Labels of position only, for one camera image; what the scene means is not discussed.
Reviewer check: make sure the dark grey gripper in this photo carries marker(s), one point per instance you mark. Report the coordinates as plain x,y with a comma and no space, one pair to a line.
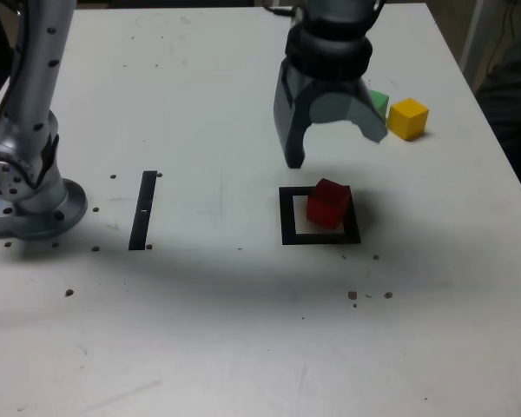
330,86

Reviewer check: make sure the green cube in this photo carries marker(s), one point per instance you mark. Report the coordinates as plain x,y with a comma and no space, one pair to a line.
380,104

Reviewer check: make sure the red cube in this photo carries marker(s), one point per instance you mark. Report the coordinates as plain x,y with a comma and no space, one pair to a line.
327,208

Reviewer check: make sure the yellow cube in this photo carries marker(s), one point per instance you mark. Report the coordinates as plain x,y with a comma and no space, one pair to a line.
408,119

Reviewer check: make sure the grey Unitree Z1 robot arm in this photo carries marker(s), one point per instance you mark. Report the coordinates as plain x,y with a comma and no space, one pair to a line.
39,65

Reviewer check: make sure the black tape square outline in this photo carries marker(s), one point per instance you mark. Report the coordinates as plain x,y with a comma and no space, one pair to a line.
286,217

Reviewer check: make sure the black tape strip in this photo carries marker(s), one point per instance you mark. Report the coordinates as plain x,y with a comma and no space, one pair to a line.
142,208

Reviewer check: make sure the white post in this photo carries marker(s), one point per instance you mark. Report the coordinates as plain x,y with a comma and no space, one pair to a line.
475,35

